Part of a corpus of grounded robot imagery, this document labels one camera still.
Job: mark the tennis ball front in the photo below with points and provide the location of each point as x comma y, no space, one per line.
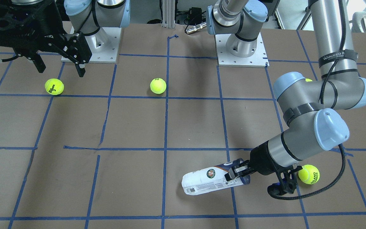
309,174

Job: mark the aluminium frame post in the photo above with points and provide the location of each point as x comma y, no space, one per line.
168,13

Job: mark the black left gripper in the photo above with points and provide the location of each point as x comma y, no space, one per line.
261,160

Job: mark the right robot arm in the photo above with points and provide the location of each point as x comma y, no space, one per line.
72,28

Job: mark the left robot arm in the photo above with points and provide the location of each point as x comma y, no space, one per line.
310,108

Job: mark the centre tennis ball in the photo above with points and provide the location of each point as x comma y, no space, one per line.
158,86

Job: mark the silver connector plug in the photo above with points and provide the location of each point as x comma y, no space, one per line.
196,28

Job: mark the tennis ball can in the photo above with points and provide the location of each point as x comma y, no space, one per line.
212,179

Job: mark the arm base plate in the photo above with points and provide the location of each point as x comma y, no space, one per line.
233,52
104,45

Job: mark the Wilson tennis ball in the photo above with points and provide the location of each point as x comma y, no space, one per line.
54,86

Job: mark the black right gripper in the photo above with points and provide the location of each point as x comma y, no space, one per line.
44,24

